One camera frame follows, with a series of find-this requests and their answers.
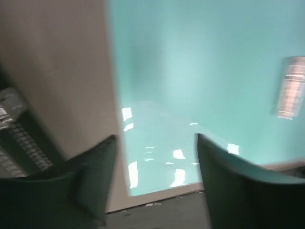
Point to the metal folder clip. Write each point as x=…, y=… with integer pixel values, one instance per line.
x=290, y=88

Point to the teal plastic file folder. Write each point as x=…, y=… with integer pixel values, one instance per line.
x=213, y=67

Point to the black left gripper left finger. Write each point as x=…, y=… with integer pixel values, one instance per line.
x=70, y=195

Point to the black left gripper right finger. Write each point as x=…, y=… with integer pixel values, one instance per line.
x=241, y=195

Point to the black framed display box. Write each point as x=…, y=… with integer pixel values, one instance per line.
x=24, y=146

